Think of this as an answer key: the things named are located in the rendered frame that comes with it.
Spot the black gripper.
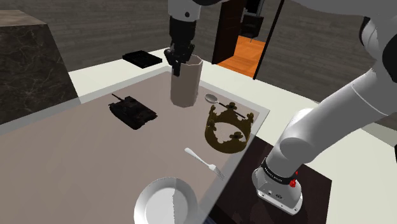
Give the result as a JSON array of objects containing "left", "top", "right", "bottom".
[{"left": 164, "top": 17, "right": 197, "bottom": 78}]

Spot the beige faceted cup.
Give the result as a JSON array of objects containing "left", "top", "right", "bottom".
[{"left": 169, "top": 54, "right": 204, "bottom": 109}]

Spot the black flat grid tray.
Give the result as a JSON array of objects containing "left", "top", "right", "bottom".
[{"left": 121, "top": 50, "right": 164, "bottom": 69}]

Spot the dark toy tank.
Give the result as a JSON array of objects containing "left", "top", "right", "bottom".
[{"left": 107, "top": 93, "right": 158, "bottom": 130}]

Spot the dark brown door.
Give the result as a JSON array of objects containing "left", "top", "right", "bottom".
[{"left": 211, "top": 0, "right": 246, "bottom": 66}]

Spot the golden crown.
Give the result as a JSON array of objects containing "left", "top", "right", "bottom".
[{"left": 204, "top": 101, "right": 255, "bottom": 155}]

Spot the silver fork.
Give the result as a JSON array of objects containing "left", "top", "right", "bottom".
[{"left": 184, "top": 147, "right": 225, "bottom": 181}]

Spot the white plate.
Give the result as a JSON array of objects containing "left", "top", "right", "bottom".
[{"left": 133, "top": 176, "right": 200, "bottom": 224}]

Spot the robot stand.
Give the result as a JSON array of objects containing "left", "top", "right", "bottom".
[{"left": 207, "top": 134, "right": 333, "bottom": 224}]

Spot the dark marble block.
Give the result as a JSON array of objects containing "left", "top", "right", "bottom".
[{"left": 0, "top": 9, "right": 82, "bottom": 125}]

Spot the silver spoon with dark handle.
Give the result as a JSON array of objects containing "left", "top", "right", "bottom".
[{"left": 204, "top": 93, "right": 247, "bottom": 119}]

